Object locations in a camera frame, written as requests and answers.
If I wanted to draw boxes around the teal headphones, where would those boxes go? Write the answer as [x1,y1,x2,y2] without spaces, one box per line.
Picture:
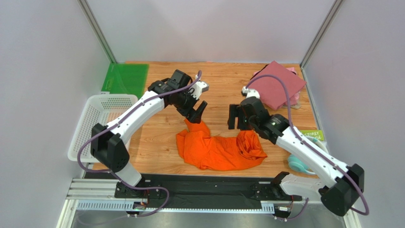
[287,154,316,175]

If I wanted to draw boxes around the green picture book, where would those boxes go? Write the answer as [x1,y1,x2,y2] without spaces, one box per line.
[301,130,325,141]

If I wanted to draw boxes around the orange t shirt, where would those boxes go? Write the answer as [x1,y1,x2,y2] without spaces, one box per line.
[176,120,267,171]

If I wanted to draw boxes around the folded maroon t shirt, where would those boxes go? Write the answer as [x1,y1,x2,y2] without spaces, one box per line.
[248,61,306,110]

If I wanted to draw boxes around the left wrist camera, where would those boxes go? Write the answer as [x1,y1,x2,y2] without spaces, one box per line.
[188,81,209,100]

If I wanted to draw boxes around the aluminium frame rail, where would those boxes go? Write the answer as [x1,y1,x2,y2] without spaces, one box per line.
[58,174,360,228]

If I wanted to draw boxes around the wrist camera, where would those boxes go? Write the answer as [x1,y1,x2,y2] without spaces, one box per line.
[241,86,260,99]
[188,81,209,100]

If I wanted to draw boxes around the purple cable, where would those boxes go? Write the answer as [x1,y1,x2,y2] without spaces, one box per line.
[245,74,370,216]
[77,70,203,219]

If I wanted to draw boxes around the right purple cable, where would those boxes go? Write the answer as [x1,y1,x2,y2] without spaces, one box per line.
[245,74,370,216]

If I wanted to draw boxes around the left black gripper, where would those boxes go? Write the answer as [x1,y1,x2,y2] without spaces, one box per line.
[174,87,207,124]

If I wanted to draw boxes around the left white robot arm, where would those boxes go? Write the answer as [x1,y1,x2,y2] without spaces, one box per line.
[90,79,209,187]

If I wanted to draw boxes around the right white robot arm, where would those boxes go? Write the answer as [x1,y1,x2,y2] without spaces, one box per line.
[228,97,369,217]

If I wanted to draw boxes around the green cutting mat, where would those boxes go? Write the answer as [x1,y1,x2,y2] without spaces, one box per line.
[101,63,149,98]

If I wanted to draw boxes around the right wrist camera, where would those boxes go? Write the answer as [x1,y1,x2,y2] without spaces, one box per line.
[241,86,260,99]

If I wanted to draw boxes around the white plastic basket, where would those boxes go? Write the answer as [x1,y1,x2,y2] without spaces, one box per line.
[67,93,139,163]

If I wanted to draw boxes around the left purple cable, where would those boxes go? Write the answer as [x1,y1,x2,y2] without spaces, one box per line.
[77,70,203,219]

